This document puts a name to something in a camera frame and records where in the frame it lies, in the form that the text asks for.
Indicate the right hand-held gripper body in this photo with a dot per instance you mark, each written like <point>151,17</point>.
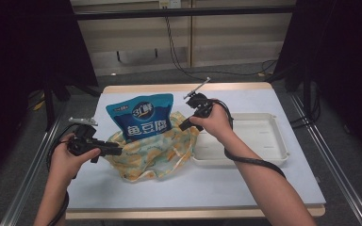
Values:
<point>201,105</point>

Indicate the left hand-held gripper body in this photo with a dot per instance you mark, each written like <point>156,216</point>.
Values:
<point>85,142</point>

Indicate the orange-print teal cloth bag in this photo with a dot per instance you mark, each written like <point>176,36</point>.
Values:
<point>151,157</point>

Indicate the blue snack packet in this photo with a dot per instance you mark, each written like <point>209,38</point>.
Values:
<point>144,119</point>

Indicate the person's right hand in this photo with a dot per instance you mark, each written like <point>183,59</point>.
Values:
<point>217,124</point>

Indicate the person's left hand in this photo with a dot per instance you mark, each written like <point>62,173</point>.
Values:
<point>62,161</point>

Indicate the black metal stand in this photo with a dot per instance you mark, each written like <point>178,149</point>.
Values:
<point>49,106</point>

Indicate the white plastic tray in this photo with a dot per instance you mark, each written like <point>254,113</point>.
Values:
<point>257,138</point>

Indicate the yellow tape piece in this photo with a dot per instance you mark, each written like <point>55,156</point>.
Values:
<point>39,105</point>

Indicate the black horizontal metal bar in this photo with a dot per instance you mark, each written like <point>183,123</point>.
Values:
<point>169,13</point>

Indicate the aluminium floor rail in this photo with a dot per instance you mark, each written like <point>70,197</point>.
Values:
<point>28,179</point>
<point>342,175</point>

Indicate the white wall socket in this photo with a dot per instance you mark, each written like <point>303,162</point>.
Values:
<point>169,3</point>

